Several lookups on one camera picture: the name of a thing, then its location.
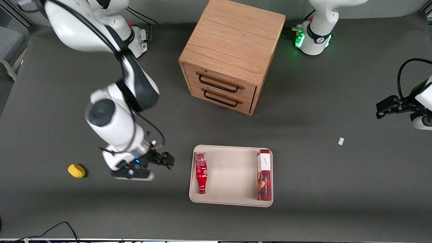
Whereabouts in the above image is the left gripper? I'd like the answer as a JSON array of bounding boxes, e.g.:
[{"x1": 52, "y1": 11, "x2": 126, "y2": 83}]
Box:
[{"x1": 376, "y1": 89, "x2": 423, "y2": 119}]

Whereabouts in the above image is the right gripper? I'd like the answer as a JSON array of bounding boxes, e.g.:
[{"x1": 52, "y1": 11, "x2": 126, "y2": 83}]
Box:
[{"x1": 102, "y1": 145, "x2": 175, "y2": 171}]

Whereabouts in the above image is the red coke bottle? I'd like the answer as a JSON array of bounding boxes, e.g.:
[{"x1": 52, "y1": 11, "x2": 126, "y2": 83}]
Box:
[{"x1": 195, "y1": 152, "x2": 208, "y2": 194}]

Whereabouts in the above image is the beige rectangular tray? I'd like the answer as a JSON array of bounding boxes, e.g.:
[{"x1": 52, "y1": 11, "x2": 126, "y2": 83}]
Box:
[{"x1": 189, "y1": 145, "x2": 274, "y2": 207}]

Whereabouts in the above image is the yellow lemon-shaped object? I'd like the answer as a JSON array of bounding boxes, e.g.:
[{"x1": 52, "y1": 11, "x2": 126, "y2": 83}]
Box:
[{"x1": 68, "y1": 164, "x2": 86, "y2": 179}]

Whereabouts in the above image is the red snack box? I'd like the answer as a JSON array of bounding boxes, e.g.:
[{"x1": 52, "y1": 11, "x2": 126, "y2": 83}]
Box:
[{"x1": 257, "y1": 149, "x2": 273, "y2": 201}]

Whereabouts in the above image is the wooden drawer cabinet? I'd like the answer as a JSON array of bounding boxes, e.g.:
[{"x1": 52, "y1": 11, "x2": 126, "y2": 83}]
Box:
[{"x1": 178, "y1": 0, "x2": 286, "y2": 116}]

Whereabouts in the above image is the grey chair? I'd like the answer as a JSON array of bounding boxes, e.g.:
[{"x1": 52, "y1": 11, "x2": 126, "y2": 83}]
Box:
[{"x1": 0, "y1": 26, "x2": 28, "y2": 81}]

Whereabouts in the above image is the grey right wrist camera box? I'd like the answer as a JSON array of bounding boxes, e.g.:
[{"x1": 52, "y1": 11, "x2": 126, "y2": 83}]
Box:
[{"x1": 111, "y1": 166, "x2": 155, "y2": 182}]

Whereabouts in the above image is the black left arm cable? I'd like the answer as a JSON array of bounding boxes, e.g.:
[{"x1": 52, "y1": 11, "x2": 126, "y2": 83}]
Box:
[{"x1": 397, "y1": 58, "x2": 432, "y2": 99}]

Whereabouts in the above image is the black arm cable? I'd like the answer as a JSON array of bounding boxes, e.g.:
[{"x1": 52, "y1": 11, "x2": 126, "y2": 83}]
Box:
[
  {"x1": 47, "y1": 0, "x2": 166, "y2": 156},
  {"x1": 397, "y1": 58, "x2": 432, "y2": 99}
]

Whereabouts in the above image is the black metal drawer handle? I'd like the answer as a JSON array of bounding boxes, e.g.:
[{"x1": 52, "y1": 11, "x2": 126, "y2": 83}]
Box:
[
  {"x1": 198, "y1": 74, "x2": 245, "y2": 93},
  {"x1": 203, "y1": 89, "x2": 243, "y2": 108}
]

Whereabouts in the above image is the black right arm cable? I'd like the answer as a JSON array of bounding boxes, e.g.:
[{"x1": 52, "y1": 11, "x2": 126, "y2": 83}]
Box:
[{"x1": 47, "y1": 0, "x2": 166, "y2": 156}]

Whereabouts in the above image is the black loose cable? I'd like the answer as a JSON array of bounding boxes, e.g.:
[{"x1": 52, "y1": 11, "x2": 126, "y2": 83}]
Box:
[{"x1": 0, "y1": 221, "x2": 80, "y2": 243}]

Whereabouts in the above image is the black base power cable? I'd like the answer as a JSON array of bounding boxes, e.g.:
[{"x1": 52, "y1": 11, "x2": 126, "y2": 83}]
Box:
[{"x1": 126, "y1": 7, "x2": 160, "y2": 26}]

